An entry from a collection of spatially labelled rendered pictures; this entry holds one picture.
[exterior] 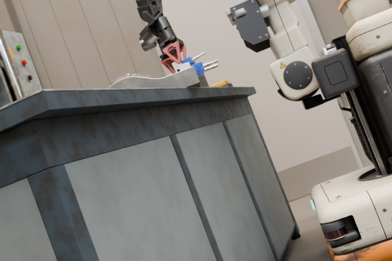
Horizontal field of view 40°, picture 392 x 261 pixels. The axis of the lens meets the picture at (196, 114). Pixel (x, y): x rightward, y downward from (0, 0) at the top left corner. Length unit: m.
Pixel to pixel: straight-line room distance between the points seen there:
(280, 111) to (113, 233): 2.91
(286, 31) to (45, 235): 1.29
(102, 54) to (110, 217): 3.16
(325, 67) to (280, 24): 0.27
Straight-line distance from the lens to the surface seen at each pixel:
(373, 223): 1.86
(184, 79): 1.72
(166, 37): 2.12
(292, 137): 3.91
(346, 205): 1.85
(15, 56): 2.79
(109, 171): 1.17
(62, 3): 4.37
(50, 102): 0.97
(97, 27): 4.24
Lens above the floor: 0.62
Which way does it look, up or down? 3 degrees up
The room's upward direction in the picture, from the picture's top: 21 degrees counter-clockwise
